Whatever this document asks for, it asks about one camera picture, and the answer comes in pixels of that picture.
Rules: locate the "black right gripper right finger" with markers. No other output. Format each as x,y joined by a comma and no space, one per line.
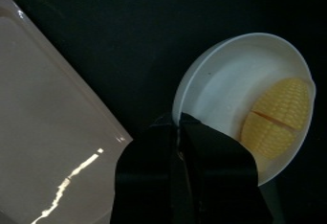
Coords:
222,176

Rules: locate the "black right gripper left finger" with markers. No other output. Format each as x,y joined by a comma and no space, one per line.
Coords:
145,176

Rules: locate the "white round plate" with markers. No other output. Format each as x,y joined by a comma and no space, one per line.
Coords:
230,81

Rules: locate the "grey plastic tray plate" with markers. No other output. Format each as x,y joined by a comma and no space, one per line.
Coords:
47,122

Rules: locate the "yellow toy corn cob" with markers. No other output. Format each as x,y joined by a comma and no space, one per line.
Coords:
277,116

